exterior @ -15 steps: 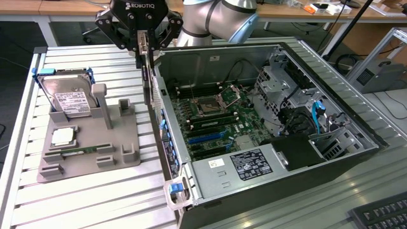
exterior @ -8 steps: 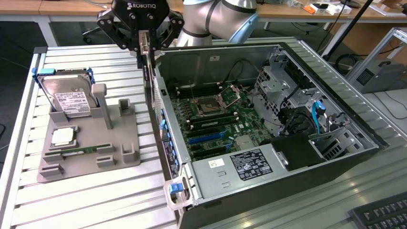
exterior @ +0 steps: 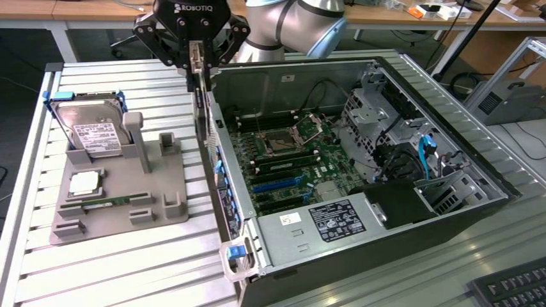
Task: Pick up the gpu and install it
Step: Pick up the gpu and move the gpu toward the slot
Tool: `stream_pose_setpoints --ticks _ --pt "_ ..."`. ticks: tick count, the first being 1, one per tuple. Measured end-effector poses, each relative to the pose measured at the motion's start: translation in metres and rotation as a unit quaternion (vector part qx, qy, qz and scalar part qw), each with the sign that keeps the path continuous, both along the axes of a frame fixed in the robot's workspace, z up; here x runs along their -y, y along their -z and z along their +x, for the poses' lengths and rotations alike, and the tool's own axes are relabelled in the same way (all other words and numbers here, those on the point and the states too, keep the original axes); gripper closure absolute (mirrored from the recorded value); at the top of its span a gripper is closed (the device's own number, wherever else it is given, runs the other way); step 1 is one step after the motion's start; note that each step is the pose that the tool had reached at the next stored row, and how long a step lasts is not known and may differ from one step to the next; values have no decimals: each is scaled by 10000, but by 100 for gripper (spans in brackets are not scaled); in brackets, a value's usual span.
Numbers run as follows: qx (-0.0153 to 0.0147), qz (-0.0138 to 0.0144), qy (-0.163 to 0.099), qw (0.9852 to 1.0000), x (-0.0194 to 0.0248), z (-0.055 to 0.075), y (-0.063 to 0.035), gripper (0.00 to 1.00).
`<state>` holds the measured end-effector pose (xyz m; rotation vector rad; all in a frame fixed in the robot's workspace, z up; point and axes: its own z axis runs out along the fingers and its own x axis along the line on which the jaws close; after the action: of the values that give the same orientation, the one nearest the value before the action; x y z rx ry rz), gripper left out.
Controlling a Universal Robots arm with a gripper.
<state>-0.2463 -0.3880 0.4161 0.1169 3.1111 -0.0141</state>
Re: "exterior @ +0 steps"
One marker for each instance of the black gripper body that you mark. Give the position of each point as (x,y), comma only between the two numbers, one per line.
(194,22)

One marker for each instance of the graphics card with metal bracket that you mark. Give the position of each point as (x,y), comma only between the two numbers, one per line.
(202,121)

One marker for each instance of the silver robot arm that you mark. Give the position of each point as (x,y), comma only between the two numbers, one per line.
(298,25)

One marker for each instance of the hard disk in blue carrier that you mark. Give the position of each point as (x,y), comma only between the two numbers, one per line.
(86,121)

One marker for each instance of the metal socket cover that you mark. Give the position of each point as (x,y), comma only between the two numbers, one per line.
(309,128)

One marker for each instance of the CPU socket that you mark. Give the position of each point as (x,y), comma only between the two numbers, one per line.
(279,144)

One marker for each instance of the perforated metal disk bay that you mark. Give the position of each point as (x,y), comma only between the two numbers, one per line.
(366,118)

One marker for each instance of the blue slot latch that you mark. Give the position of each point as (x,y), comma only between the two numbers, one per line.
(218,167)

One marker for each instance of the black RAM stick with label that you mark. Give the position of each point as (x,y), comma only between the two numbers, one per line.
(282,166)

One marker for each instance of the grey parts rack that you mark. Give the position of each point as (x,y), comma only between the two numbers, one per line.
(119,179)

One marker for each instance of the orange box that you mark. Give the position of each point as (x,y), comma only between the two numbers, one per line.
(416,12)

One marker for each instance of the green motherboard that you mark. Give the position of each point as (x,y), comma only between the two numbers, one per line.
(329,160)

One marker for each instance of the long black expansion slot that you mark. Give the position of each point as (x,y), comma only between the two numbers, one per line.
(282,201)
(279,209)
(273,177)

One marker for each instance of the silver CPU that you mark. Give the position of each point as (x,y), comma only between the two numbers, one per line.
(86,184)

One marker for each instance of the blue expansion slot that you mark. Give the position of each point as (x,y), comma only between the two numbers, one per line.
(275,186)

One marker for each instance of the green RAM stick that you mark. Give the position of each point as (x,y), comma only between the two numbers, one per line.
(107,201)

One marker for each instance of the white box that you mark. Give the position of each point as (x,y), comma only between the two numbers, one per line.
(448,12)

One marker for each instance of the grey chipset heatsink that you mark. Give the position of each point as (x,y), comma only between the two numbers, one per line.
(331,193)

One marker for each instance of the black round stand base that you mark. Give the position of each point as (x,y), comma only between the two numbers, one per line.
(469,4)

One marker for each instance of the black tripod pole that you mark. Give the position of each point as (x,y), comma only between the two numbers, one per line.
(490,5)

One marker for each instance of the black air shroud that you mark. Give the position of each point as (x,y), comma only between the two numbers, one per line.
(397,204)

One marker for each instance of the grey power supply with label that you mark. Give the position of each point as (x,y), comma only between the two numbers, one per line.
(290,243)

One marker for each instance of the blue case release latch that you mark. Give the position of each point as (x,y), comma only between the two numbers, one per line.
(237,252)

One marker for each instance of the slotted metal disk bay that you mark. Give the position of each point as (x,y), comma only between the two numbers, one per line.
(452,192)

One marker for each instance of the black and grey PC case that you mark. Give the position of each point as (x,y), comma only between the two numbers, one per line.
(383,262)

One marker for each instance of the black keyboard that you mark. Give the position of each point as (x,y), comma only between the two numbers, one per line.
(512,288)

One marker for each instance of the aluminium profile frame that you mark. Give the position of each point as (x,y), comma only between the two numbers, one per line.
(500,68)

